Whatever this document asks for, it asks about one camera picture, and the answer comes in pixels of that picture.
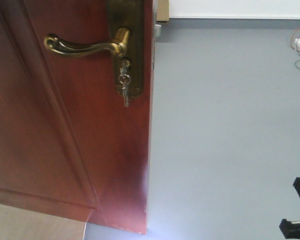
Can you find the metal door latch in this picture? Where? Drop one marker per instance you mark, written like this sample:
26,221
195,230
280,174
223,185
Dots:
157,30

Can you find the brown wooden door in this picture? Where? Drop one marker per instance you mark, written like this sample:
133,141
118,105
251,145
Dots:
68,145

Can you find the silver keys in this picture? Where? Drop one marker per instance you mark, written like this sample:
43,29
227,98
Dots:
125,80

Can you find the cardboard box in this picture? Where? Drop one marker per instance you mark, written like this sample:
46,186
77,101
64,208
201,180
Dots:
163,11

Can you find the brass door handle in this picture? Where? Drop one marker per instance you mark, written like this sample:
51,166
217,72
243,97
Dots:
117,46

